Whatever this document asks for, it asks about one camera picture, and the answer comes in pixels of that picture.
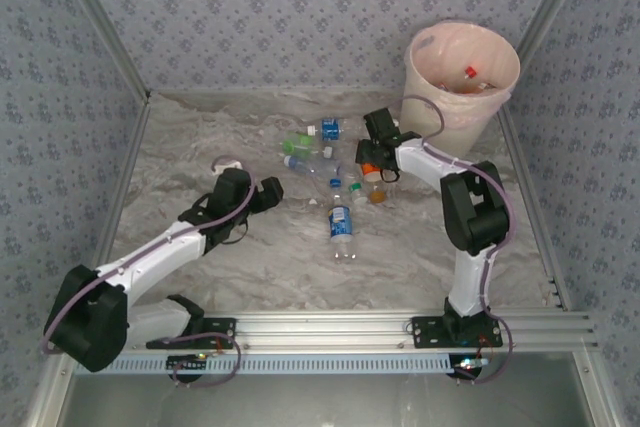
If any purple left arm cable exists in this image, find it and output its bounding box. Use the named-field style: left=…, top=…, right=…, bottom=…
left=42, top=154, right=257, bottom=356

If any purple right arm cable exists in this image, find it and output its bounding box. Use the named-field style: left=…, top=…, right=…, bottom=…
left=389, top=96, right=516, bottom=348

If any black frame bracket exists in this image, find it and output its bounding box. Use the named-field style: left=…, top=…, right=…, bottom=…
left=547, top=276, right=565, bottom=309

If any white ribbed plastic bin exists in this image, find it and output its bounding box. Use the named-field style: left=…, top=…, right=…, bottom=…
left=398, top=19, right=522, bottom=156

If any small bottle with orange liquid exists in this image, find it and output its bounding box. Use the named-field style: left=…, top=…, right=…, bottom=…
left=368, top=182, right=396, bottom=206

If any small bottle with green cap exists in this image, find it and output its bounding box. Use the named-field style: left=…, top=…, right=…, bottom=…
left=348, top=181, right=370, bottom=206

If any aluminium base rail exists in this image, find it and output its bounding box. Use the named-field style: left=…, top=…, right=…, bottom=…
left=124, top=310, right=600, bottom=354

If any clear bottle with blue cap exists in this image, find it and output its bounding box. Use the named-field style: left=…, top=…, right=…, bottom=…
left=282, top=154, right=345, bottom=179

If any white slotted cable duct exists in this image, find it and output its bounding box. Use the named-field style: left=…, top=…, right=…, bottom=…
left=74, top=351, right=454, bottom=376

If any green label clear plastic bottle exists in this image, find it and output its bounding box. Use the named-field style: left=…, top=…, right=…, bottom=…
left=280, top=130, right=335, bottom=161

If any pink plastic bin liner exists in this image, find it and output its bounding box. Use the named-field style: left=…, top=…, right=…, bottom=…
left=404, top=19, right=521, bottom=123

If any blue label clear plastic bottle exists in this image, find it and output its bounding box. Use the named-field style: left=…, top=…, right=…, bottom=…
left=327, top=192, right=360, bottom=264
left=305, top=116, right=362, bottom=143

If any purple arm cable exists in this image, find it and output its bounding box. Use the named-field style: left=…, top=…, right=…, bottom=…
left=42, top=154, right=257, bottom=356
left=389, top=96, right=516, bottom=348

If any purple cable loop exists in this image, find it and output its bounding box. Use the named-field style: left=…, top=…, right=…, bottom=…
left=144, top=330, right=243, bottom=389
left=454, top=316, right=515, bottom=388

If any small black circuit board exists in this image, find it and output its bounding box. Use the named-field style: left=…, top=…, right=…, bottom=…
left=166, top=354, right=210, bottom=373
left=452, top=355, right=494, bottom=379

